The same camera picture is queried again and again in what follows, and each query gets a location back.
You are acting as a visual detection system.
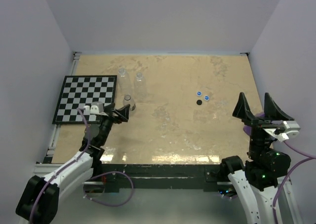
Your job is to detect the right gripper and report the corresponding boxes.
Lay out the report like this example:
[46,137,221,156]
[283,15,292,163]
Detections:
[232,91,293,160]

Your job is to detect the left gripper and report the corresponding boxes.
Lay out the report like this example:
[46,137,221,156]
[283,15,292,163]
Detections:
[98,103,129,146]

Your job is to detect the small clear plastic bottle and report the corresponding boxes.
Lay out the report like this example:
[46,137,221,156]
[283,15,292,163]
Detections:
[123,94,136,111]

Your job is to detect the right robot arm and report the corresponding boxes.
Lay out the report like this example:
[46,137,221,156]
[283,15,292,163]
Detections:
[217,92,300,224]

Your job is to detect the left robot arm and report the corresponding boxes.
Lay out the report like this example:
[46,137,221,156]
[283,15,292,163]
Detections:
[15,102,130,224]

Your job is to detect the clear bottle back left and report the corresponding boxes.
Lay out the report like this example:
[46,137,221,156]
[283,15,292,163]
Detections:
[118,68,132,95]

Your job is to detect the clear bottle back right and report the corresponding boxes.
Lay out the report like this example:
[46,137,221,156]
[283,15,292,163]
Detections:
[134,72,147,101]

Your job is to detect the purple object table edge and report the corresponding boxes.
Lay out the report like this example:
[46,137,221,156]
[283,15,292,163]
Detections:
[243,112,265,136]

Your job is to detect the black white checkerboard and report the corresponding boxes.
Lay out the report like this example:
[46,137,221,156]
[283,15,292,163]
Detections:
[66,75,117,124]

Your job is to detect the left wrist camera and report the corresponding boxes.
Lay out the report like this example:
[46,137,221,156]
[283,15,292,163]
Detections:
[83,102,104,115]

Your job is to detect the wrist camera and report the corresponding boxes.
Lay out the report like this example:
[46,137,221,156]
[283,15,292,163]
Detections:
[263,121,301,142]
[83,102,104,115]

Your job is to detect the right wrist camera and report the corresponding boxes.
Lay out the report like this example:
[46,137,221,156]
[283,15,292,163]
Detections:
[263,121,301,142]

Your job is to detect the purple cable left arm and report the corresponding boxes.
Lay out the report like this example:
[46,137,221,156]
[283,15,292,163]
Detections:
[29,107,91,224]

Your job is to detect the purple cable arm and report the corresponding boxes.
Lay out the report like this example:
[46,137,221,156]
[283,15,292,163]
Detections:
[29,107,91,224]
[273,139,316,224]

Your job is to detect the purple cable loop front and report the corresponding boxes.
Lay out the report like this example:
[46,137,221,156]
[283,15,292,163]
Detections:
[83,172,134,207]

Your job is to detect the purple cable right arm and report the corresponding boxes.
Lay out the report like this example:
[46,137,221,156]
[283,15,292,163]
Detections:
[273,139,316,224]

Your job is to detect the aluminium rail left edge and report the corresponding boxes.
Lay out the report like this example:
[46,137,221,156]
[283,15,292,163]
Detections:
[43,52,81,164]

